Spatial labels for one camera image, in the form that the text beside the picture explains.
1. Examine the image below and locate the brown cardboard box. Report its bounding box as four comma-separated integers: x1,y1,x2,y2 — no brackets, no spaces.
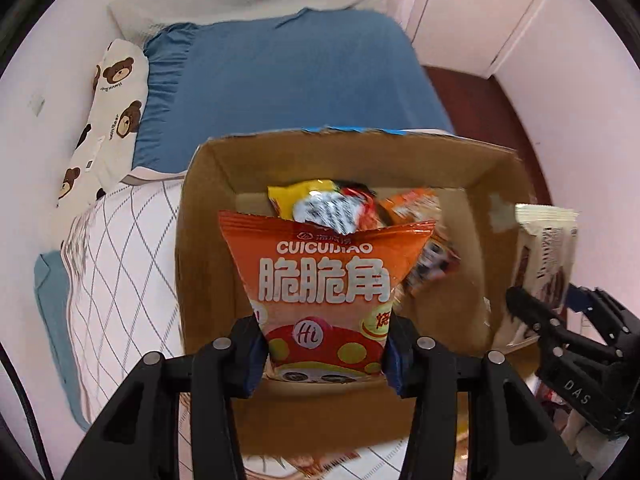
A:
175,126,546,457

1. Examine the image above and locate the dark red snack packet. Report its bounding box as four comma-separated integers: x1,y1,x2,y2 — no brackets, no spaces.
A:
402,232,462,298

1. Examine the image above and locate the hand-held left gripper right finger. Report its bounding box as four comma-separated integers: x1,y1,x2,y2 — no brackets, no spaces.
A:
383,310,571,480

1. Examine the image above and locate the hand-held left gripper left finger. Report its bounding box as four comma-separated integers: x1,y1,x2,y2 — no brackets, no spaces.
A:
62,314,272,480

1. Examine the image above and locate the black cable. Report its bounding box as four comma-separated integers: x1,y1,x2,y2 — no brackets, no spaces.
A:
0,345,56,480

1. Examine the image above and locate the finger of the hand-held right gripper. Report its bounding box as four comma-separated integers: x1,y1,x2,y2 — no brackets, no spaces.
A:
505,285,568,348
567,285,640,356

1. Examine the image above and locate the white brown snack packet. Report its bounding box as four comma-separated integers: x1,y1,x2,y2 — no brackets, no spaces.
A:
492,203,581,351

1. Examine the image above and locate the orange mushroom-print snack bag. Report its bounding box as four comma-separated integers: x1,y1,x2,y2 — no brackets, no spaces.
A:
218,211,435,385

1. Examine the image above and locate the orange noodle snack packet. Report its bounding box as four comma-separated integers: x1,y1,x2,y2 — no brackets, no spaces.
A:
380,189,443,228

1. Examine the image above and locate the white checked quilt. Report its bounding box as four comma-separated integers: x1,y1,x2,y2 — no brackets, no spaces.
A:
60,167,416,480

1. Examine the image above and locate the yellow snack packet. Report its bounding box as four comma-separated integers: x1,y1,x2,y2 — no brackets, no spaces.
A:
267,178,373,234

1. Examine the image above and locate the bear print pillow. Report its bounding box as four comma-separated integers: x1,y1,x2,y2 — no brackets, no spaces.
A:
52,39,150,211

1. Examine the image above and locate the light blue bed sheet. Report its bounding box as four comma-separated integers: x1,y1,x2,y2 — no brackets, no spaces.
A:
34,252,93,431

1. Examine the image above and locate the white door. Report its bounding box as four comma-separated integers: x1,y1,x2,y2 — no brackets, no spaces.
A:
405,0,556,78

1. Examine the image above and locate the blue ruffled pillow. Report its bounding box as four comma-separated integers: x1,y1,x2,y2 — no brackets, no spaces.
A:
131,7,456,171

